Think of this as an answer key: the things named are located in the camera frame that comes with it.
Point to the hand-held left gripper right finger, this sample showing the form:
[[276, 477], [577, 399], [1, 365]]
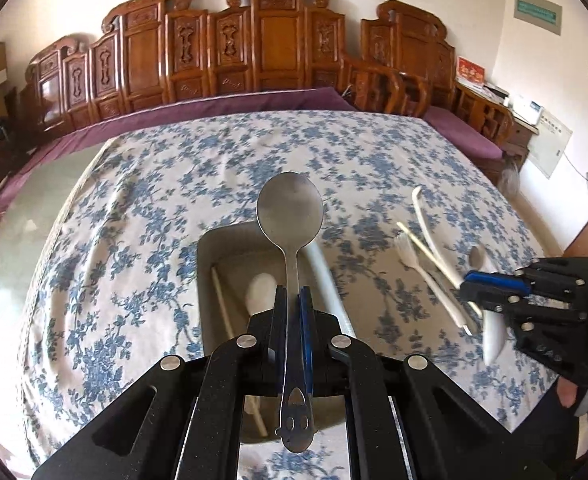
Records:
[[306, 340]]

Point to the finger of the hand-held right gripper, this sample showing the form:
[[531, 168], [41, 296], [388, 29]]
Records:
[[499, 281], [489, 297]]

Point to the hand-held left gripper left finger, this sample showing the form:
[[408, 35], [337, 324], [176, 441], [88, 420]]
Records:
[[280, 330]]

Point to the white ceramic soup spoon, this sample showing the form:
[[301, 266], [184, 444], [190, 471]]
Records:
[[262, 294]]

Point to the white plastic spoon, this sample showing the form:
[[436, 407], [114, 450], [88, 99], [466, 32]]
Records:
[[494, 340]]

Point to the beige chopstick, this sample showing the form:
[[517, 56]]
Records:
[[424, 251], [222, 305]]

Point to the grey metal container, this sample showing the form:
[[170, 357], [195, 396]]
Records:
[[239, 255]]

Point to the white plastic fork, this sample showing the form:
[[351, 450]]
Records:
[[408, 252]]

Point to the steel spoon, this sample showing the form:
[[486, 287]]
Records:
[[289, 210]]

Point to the white electrical panel door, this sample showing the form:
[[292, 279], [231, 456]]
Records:
[[554, 142]]

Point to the grey fluffy duster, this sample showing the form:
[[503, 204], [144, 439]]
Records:
[[509, 177]]

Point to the wooden side table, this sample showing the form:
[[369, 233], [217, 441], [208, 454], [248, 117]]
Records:
[[519, 137]]

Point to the white desktop device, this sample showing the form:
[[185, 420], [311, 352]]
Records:
[[528, 109]]

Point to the purple armchair cushion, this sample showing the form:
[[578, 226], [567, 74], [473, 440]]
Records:
[[461, 130]]

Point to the blue floral tablecloth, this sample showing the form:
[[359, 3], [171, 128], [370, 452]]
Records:
[[148, 210]]

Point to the purple sofa cushion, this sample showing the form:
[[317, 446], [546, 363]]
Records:
[[173, 110]]

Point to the carved wooden armchair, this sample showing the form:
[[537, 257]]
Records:
[[409, 45]]

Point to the carved wooden sofa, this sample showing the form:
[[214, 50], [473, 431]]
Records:
[[274, 45]]

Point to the grey wall panel box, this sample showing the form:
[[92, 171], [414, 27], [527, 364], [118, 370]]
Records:
[[538, 12]]

